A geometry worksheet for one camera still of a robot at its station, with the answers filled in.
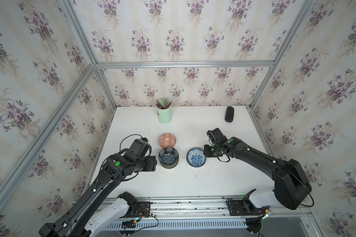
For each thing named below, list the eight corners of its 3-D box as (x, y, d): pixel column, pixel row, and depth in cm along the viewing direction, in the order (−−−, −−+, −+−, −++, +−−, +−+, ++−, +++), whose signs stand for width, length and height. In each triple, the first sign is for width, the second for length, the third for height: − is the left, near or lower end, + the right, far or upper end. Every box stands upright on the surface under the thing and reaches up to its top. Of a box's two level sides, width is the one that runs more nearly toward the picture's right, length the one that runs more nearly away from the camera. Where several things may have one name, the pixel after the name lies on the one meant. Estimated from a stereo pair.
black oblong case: (224, 121, 113) (225, 118, 111) (225, 107, 122) (226, 105, 120) (232, 122, 112) (233, 120, 110) (233, 109, 121) (234, 107, 119)
